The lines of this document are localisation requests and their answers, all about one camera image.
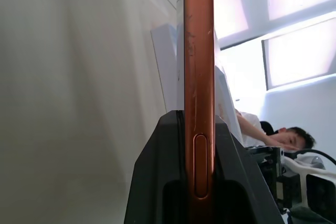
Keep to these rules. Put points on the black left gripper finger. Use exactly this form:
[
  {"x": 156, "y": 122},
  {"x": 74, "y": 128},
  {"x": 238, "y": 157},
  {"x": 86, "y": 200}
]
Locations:
[{"x": 155, "y": 171}]

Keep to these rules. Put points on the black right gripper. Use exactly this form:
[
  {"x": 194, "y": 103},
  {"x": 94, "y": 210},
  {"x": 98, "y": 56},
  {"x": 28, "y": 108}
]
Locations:
[{"x": 287, "y": 186}]

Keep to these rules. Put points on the copper orange smartphone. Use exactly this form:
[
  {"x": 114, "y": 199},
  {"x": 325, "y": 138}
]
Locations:
[{"x": 200, "y": 77}]

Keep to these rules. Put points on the white phone box lid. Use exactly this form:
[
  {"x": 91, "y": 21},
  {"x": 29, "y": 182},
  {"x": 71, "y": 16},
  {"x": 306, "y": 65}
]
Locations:
[{"x": 228, "y": 103}]

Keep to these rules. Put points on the white phone box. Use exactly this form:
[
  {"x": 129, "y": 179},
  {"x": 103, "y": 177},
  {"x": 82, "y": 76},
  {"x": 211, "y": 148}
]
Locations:
[{"x": 165, "y": 58}]

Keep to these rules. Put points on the black office chair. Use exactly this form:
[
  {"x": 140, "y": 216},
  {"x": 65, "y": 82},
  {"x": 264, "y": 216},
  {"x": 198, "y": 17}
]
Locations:
[{"x": 267, "y": 127}]

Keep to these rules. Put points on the person in white shirt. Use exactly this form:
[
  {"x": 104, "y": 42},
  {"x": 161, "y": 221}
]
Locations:
[{"x": 286, "y": 140}]

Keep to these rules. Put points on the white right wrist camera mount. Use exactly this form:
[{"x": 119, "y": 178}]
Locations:
[{"x": 319, "y": 187}]

